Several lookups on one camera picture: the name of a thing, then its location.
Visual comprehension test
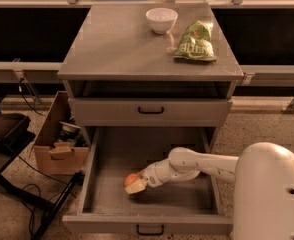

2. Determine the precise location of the grey drawer cabinet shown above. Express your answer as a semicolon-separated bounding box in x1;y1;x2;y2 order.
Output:
58;1;243;149

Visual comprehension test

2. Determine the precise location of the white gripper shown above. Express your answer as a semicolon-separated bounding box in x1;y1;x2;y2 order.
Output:
125;163;162;195

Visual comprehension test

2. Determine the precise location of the black cable on floor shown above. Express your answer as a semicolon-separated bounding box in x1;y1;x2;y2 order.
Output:
16;154;77;237

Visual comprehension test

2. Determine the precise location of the open grey lower drawer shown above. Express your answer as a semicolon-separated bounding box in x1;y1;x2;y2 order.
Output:
63;127;232;236

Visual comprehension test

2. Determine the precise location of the closed grey upper drawer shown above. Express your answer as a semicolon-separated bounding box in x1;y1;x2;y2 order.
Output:
69;98;232;127

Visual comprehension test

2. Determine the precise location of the green chip bag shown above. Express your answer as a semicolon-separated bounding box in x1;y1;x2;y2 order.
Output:
174;20;216;62

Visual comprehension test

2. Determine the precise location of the cardboard box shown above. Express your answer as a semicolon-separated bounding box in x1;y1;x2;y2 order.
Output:
33;91;89;175

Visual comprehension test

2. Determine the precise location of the black stand frame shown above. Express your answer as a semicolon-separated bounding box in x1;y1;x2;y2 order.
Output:
0;130;85;240

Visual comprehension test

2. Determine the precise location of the dark tray on stand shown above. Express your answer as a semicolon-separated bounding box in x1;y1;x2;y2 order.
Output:
0;113;30;147

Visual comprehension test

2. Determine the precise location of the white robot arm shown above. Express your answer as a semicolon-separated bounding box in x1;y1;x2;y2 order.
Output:
124;142;294;240

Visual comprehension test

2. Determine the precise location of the white cup in box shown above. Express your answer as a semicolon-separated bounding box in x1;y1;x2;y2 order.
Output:
60;122;80;133

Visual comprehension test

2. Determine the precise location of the white bowl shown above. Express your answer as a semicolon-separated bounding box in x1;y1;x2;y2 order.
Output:
146;8;178;34

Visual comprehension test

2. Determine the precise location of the orange fruit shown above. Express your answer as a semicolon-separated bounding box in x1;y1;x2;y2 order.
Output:
124;173;141;187

